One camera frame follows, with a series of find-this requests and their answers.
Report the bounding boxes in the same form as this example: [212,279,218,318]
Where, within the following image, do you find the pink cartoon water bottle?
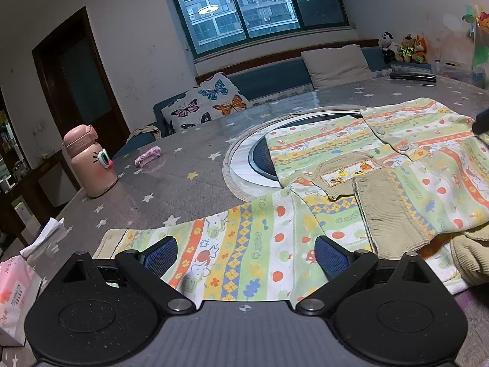
[62,124,119,199]

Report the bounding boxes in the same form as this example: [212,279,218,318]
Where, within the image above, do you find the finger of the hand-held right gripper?
[472,109,489,137]

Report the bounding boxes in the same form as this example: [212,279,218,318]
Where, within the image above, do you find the green framed window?
[164,0,349,60]

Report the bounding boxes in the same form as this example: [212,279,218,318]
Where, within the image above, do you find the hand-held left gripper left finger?
[38,236,197,314]

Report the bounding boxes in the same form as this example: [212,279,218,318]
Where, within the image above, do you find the white tissue paper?
[19,217,65,259]

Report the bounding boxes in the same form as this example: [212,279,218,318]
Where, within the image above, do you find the panda plush toy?
[379,31,402,64]

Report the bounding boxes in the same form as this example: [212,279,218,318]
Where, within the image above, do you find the black remote control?
[389,71,437,83]

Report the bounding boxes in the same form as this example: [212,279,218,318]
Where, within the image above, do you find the colourful pinwheel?
[461,2,489,70]

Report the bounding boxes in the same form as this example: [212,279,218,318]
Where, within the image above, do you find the beige pillow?
[300,44,375,91]

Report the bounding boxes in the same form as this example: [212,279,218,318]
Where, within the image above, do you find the glass display cabinet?
[0,88,33,195]

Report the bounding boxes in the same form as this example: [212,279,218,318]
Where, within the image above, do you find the orange fox plush toy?
[411,35,429,65]

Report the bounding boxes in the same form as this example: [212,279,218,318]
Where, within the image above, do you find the small pink cloth toy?
[134,146,163,168]

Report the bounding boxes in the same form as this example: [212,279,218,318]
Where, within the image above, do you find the butterfly print pillow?
[160,72,249,135]

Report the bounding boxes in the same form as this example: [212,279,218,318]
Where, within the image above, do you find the dark wooden door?
[31,6,131,161]

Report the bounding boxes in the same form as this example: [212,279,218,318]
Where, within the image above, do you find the blue sofa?
[111,38,440,161]

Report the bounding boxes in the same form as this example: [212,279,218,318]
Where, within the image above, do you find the brown bear plush toy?
[399,34,417,63]

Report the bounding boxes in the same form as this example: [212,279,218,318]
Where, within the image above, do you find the pink tissue pack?
[0,255,43,349]

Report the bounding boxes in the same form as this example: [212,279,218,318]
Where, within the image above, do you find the beige cloth on sofa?
[126,124,163,146]

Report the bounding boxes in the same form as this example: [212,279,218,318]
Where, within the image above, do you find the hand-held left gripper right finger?
[296,235,454,314]

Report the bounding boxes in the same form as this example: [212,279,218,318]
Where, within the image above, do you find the round induction cooktop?
[223,109,364,202]

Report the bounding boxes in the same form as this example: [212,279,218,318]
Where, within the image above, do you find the clear plastic storage box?
[435,60,487,85]

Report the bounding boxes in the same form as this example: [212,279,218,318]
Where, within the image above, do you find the dark wooden sideboard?
[0,149,81,246]

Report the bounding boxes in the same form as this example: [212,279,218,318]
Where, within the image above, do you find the patterned baby jacket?
[93,98,489,302]

